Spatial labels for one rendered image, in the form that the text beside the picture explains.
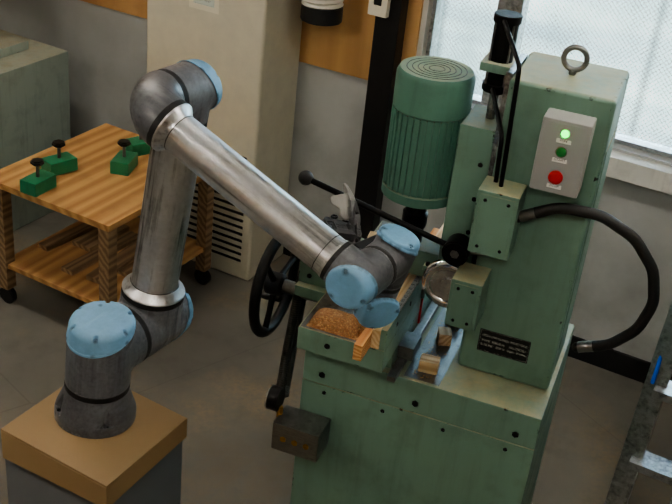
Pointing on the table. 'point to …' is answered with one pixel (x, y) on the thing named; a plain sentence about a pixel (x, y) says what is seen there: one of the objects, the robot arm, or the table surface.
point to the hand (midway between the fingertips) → (336, 209)
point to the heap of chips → (336, 323)
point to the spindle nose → (415, 217)
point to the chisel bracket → (424, 256)
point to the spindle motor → (425, 129)
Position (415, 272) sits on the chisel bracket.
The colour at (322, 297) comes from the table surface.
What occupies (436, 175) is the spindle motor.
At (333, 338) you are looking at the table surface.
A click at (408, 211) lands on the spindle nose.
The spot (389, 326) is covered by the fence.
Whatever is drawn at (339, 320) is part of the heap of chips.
